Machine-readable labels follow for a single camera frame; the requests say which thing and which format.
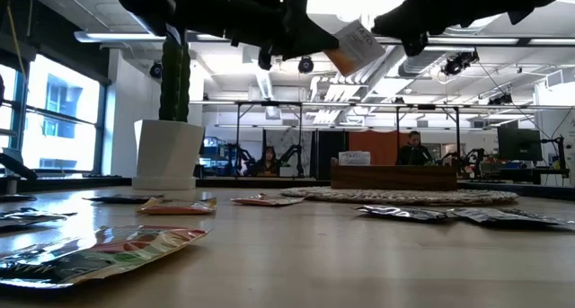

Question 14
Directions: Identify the long overhead light bar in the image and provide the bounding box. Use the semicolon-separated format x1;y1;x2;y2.
74;29;575;48

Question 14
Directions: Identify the black background monitor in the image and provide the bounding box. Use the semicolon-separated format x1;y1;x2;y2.
497;127;544;163

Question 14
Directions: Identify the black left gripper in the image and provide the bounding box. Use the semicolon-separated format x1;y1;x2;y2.
179;0;341;71

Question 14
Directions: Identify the orange partition panel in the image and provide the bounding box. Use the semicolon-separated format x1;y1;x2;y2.
348;130;410;166

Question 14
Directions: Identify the tall green cactus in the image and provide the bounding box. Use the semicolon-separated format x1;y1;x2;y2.
157;34;191;123

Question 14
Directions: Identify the background desk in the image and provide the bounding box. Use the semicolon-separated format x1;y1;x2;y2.
460;166;571;186

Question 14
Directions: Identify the black background workstation frame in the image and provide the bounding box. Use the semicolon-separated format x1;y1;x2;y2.
188;99;575;180

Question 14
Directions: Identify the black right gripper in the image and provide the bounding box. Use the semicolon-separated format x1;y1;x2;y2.
371;0;518;57

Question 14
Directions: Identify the round woven straw mat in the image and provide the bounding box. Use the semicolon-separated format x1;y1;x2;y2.
280;185;520;207

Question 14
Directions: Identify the yellow red tea packet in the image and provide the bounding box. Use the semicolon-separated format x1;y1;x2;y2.
229;193;306;207
136;196;219;216
0;224;212;291

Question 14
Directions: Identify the white hexagonal plant pot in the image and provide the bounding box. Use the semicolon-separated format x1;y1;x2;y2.
131;119;206;191

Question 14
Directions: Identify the wooden tea organizer box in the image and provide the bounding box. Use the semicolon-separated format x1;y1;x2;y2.
330;157;459;192

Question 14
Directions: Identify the large glass window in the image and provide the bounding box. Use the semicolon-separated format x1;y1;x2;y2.
0;51;107;177

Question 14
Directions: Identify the white ceiling light panel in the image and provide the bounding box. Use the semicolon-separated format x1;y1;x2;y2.
307;0;405;22

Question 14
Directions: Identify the silver ceiling duct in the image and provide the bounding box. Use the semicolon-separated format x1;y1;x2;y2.
358;45;477;102

